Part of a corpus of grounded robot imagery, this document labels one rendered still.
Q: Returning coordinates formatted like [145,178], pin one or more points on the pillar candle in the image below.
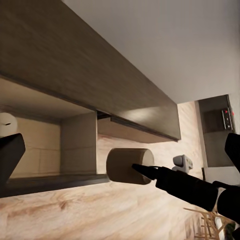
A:
[120,161]
[8,125]

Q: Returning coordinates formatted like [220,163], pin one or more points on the fridge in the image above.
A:
[229,175]

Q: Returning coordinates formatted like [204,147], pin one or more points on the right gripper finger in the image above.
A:
[150,172]

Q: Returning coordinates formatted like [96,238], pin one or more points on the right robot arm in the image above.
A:
[178,183]

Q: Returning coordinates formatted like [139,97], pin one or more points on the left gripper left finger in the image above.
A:
[12,149]

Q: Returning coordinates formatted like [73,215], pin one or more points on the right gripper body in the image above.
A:
[177,184]

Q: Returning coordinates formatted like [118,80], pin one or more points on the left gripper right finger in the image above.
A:
[232,148]

